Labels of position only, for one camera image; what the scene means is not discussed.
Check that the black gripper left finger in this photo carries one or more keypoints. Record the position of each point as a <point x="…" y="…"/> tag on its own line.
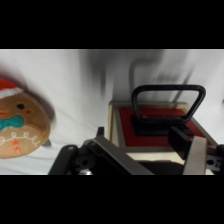
<point x="110" y="158"/>

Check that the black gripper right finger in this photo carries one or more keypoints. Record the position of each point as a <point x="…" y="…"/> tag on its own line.
<point x="195" y="156"/>

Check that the gingerbread man plush toy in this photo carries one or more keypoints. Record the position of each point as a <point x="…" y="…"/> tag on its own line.
<point x="23" y="128"/>

